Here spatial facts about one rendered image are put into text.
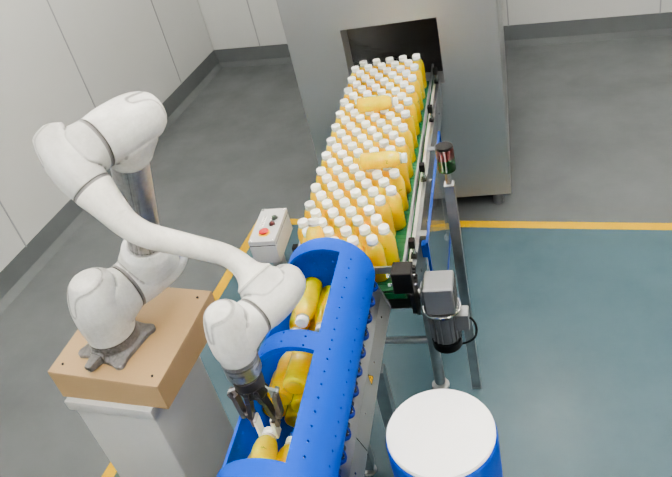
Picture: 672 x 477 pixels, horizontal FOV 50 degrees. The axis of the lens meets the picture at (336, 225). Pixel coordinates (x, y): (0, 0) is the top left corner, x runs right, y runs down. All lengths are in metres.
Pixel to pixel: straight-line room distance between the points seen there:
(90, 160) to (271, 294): 0.51
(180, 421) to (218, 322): 0.87
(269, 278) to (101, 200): 0.42
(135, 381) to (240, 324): 0.67
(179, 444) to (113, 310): 0.53
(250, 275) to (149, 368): 0.64
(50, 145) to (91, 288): 0.56
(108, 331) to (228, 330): 0.68
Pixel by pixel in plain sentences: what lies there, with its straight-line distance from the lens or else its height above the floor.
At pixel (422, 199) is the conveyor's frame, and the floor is 0.90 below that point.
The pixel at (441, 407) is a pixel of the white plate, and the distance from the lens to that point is 1.94.
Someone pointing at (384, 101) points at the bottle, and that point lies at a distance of 3.18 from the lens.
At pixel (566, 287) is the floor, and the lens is 3.77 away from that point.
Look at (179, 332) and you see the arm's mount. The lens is 2.28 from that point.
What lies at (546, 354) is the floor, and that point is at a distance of 3.45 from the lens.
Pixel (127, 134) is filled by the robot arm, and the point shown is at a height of 1.85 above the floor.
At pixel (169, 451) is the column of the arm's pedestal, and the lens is 2.42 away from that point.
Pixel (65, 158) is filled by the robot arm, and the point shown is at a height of 1.86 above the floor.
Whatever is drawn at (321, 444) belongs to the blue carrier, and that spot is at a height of 1.17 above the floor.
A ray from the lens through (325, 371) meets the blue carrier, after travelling 1.87.
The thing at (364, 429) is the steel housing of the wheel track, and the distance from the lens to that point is 2.15.
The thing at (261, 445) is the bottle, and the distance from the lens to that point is 1.87.
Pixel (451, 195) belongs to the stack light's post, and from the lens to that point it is 2.61.
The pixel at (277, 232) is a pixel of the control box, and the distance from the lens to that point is 2.56.
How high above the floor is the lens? 2.54
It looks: 35 degrees down
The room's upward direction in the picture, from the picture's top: 15 degrees counter-clockwise
